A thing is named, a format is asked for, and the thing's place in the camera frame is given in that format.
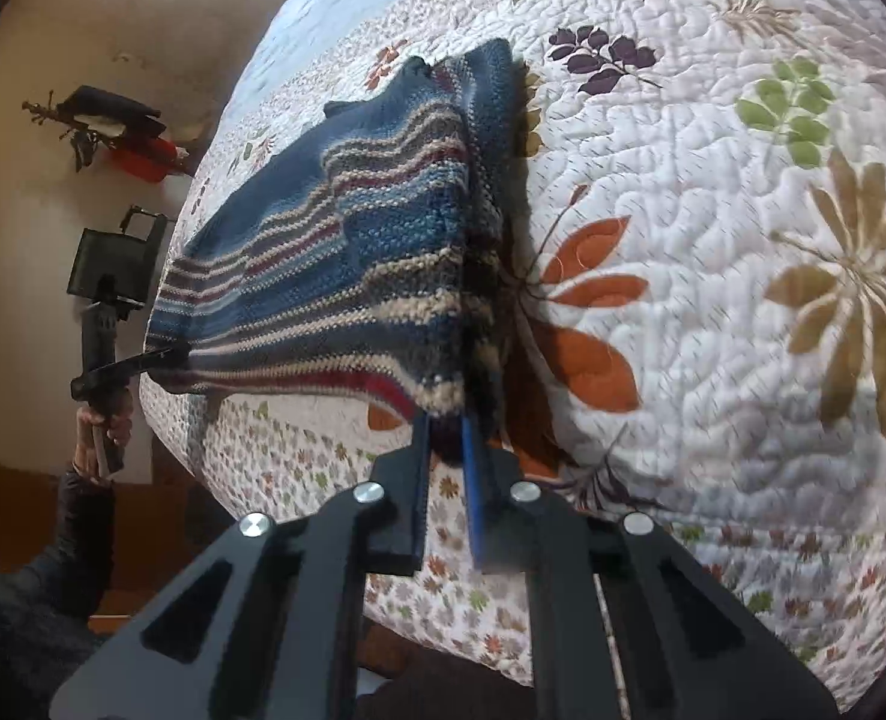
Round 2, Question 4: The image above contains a striped blue knit sweater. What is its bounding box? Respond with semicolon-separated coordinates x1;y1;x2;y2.
145;37;521;421

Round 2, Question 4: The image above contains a dark sleeved left forearm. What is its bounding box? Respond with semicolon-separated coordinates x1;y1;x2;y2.
0;470;116;718

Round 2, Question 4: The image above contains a coat rack with clothes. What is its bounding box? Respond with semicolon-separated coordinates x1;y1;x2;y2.
22;85;192;184

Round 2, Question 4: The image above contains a person's left hand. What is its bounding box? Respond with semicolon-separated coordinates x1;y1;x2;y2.
72;388;134;486

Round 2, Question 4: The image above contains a floral white quilt bedspread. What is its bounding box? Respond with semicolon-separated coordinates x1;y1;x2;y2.
164;0;886;713

